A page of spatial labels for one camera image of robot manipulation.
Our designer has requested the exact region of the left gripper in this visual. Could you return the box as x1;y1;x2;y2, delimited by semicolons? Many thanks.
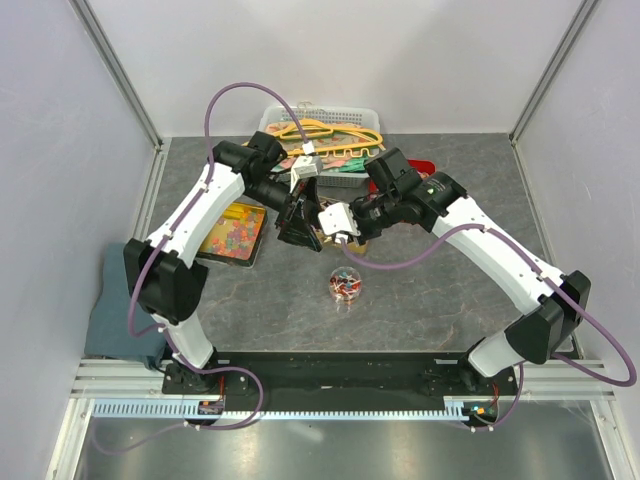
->
242;176;324;253

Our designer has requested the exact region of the gold gummy candy tin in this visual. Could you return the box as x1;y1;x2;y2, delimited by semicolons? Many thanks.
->
196;202;268;267

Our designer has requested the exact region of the clear glass bowl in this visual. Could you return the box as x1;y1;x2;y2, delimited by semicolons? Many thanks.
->
328;266;362;305

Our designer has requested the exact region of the gold lollipop tin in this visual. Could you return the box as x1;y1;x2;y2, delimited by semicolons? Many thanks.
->
315;196;367;254

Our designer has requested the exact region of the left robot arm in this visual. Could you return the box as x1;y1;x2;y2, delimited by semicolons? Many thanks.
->
123;132;322;393

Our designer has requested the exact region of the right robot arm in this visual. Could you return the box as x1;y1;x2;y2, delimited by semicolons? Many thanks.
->
349;148;591;394

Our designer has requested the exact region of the green cloth in basket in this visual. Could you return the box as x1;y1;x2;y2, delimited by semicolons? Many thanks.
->
338;158;368;174

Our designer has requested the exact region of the pink clothes hanger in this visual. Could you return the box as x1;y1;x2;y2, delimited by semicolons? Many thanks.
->
279;134;392;164

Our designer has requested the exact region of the red candy tray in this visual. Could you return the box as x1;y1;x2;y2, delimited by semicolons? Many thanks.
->
368;159;436;193

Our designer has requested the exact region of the grey plastic basket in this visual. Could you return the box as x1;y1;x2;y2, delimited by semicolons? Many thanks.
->
292;103;380;188

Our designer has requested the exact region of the yellow clothes hanger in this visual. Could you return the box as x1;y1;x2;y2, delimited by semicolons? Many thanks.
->
264;119;382;145

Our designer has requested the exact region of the blue folded cloth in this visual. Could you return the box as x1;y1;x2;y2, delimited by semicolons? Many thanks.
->
84;243;166;370

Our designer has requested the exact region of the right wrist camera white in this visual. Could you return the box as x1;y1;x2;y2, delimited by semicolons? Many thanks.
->
318;202;361;244

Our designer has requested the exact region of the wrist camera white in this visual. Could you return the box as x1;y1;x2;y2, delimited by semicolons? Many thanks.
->
290;141;323;193
318;202;361;244

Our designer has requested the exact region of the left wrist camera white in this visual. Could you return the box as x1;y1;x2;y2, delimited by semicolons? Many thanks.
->
290;141;323;193

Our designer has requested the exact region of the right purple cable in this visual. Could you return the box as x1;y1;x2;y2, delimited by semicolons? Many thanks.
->
339;223;639;434

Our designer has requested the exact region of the purple cable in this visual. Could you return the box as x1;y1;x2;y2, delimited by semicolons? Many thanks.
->
339;223;639;434
89;83;314;455

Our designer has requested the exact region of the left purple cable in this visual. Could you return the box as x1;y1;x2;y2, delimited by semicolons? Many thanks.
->
89;83;314;455

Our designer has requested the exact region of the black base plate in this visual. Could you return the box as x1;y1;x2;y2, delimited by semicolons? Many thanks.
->
162;352;517;409

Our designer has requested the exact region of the grey cable duct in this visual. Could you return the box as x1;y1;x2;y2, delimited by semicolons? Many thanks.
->
92;398;496;421

